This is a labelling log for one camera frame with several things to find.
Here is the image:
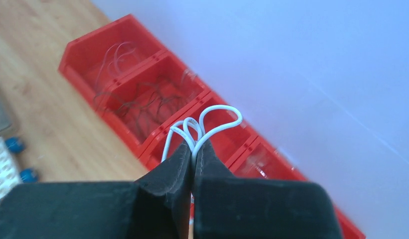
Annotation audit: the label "purple wire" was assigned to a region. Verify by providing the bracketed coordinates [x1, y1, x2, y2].
[95, 41, 142, 90]

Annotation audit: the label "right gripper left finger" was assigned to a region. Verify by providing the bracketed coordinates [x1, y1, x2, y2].
[0, 142, 192, 239]

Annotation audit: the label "white toy car blue wheels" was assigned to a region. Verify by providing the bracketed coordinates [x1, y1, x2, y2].
[0, 137, 39, 200]

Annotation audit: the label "white wire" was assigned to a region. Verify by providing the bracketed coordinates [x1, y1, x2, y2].
[161, 105, 243, 163]

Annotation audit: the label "red bin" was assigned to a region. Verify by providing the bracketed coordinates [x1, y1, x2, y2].
[334, 206, 366, 239]
[139, 92, 258, 170]
[58, 14, 167, 104]
[93, 52, 210, 157]
[229, 137, 307, 181]

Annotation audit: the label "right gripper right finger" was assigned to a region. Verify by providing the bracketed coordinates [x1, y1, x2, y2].
[193, 140, 343, 239]

